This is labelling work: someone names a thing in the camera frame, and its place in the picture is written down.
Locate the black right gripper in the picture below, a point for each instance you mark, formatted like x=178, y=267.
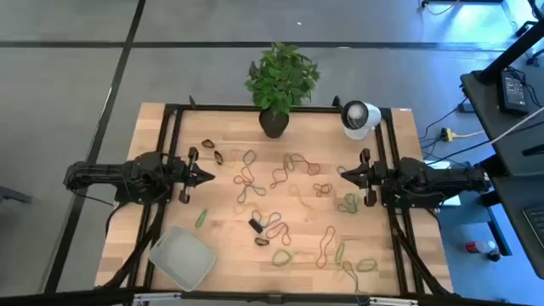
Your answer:
x=374, y=176

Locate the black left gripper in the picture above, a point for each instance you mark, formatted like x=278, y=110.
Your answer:
x=183, y=174

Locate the green rubber band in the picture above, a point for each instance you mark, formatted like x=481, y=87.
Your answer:
x=293, y=165
x=358, y=266
x=201, y=218
x=356, y=204
x=274, y=258
x=339, y=253

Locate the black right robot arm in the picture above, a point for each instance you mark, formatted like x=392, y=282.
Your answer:
x=446, y=178

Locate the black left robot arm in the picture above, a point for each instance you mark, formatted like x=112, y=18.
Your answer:
x=98, y=174

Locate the grey plastic bin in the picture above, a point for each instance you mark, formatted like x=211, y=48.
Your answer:
x=183, y=259

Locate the green potted plant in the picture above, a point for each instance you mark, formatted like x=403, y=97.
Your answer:
x=280, y=81

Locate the red white bottle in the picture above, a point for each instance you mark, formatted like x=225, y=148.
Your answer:
x=482, y=246

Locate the black desk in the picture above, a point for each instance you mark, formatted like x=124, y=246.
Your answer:
x=489, y=110

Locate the black power adapter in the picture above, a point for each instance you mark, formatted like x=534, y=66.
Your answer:
x=513, y=93

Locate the black keyboard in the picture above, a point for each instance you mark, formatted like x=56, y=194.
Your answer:
x=536, y=221

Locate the grey chair part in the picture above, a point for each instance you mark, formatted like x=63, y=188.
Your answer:
x=13, y=194

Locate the black diagonal beam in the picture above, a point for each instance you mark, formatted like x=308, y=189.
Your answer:
x=510, y=53

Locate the black chair base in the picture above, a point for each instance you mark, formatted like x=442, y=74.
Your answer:
x=525, y=29

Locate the black frame crossbeam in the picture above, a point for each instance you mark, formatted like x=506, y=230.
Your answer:
x=64, y=299

